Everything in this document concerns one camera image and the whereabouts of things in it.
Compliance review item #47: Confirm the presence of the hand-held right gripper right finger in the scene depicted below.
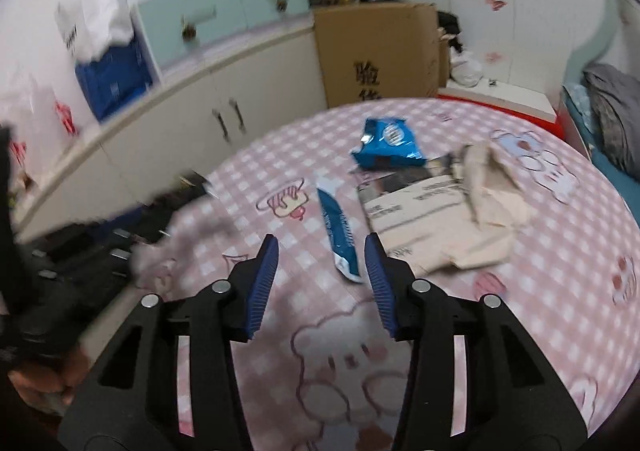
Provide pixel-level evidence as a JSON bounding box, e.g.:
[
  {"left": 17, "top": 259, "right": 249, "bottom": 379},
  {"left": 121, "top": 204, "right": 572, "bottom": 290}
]
[{"left": 364, "top": 232, "right": 587, "bottom": 451}]

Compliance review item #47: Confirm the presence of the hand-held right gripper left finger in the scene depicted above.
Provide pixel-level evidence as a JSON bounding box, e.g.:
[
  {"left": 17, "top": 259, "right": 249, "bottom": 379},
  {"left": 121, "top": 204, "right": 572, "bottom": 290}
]
[{"left": 57, "top": 233, "right": 280, "bottom": 451}]

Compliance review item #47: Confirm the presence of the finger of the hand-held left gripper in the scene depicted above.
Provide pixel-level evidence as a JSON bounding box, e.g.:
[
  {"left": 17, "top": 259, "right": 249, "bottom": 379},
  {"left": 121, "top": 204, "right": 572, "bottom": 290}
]
[
  {"left": 15, "top": 170, "right": 211, "bottom": 252},
  {"left": 30, "top": 226, "right": 173, "bottom": 292}
]

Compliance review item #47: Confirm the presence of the narrow blue wrapper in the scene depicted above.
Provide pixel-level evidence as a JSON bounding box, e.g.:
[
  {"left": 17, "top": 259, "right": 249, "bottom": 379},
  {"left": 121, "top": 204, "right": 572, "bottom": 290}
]
[{"left": 315, "top": 176, "right": 365, "bottom": 284}]

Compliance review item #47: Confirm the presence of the person's left hand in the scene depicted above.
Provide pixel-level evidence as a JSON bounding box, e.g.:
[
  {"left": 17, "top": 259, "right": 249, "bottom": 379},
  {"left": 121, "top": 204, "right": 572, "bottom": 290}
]
[{"left": 10, "top": 350, "right": 93, "bottom": 416}]

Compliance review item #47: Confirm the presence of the beige printed paper bag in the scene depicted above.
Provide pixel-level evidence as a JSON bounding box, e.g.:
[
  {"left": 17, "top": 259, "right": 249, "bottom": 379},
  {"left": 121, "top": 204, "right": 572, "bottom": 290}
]
[{"left": 356, "top": 166, "right": 516, "bottom": 277}]

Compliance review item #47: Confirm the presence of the white sideboard cabinet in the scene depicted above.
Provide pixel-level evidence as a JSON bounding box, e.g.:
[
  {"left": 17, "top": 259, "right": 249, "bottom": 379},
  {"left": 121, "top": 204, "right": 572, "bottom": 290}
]
[{"left": 10, "top": 23, "right": 328, "bottom": 242}]

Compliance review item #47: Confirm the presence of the blue woven bag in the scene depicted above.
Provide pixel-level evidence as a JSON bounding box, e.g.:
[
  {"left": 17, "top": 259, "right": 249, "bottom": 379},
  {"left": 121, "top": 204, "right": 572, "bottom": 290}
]
[{"left": 75, "top": 38, "right": 153, "bottom": 122}]

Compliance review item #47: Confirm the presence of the blue snack packet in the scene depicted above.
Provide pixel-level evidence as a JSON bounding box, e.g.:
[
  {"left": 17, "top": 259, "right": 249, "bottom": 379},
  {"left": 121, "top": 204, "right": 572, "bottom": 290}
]
[{"left": 350, "top": 117, "right": 427, "bottom": 170}]

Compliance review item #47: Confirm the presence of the white plastic bag red print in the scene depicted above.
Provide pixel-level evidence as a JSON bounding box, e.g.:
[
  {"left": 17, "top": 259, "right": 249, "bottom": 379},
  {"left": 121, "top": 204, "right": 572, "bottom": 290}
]
[{"left": 0, "top": 63, "right": 81, "bottom": 192}]

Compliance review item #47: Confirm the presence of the crumpled beige paper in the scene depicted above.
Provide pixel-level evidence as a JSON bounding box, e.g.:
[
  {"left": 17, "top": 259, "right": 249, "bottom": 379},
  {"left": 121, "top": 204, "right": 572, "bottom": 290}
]
[{"left": 452, "top": 143, "right": 533, "bottom": 232}]

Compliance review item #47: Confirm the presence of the pink checked tablecloth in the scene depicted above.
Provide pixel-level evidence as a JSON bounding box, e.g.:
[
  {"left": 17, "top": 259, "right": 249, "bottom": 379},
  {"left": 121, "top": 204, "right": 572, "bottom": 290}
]
[{"left": 132, "top": 97, "right": 636, "bottom": 451}]

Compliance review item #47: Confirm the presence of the mint drawer cabinet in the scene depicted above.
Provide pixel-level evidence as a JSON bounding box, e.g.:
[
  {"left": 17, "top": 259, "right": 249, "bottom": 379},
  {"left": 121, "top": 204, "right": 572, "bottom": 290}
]
[{"left": 132, "top": 0, "right": 311, "bottom": 82}]

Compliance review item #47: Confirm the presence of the white plastic bag black print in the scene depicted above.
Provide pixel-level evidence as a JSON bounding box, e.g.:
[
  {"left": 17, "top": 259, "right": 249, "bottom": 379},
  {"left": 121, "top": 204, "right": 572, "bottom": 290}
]
[{"left": 52, "top": 0, "right": 136, "bottom": 64}]

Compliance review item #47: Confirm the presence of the white and red box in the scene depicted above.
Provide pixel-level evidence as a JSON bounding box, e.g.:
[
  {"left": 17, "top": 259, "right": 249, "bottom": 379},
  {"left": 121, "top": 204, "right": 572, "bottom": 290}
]
[{"left": 437, "top": 83, "right": 563, "bottom": 139}]

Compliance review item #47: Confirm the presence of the small white plastic bag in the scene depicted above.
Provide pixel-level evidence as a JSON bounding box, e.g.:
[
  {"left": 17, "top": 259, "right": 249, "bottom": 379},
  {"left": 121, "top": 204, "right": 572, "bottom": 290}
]
[{"left": 450, "top": 51, "right": 483, "bottom": 86}]

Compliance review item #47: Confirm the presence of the brown cardboard box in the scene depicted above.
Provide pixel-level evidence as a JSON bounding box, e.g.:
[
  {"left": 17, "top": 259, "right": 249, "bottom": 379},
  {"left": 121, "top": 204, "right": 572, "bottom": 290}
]
[{"left": 312, "top": 1, "right": 451, "bottom": 108}]

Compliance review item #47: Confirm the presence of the dark clothing pile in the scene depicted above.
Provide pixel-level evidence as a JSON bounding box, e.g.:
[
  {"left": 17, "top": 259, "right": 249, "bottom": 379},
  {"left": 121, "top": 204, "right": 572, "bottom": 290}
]
[{"left": 437, "top": 11, "right": 468, "bottom": 54}]

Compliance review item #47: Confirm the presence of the teal patterned pillow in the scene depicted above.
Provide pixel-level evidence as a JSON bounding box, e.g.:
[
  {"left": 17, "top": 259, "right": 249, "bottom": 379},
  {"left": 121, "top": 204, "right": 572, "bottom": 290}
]
[{"left": 565, "top": 83, "right": 596, "bottom": 132}]

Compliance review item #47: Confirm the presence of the grey blanket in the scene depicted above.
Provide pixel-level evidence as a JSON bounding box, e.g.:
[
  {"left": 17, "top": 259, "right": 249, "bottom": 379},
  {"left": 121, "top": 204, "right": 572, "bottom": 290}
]
[{"left": 582, "top": 63, "right": 640, "bottom": 179}]

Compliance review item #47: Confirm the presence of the mint bed frame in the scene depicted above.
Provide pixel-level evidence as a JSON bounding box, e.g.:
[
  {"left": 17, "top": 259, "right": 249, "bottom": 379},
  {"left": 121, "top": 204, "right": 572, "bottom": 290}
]
[{"left": 560, "top": 0, "right": 640, "bottom": 92}]

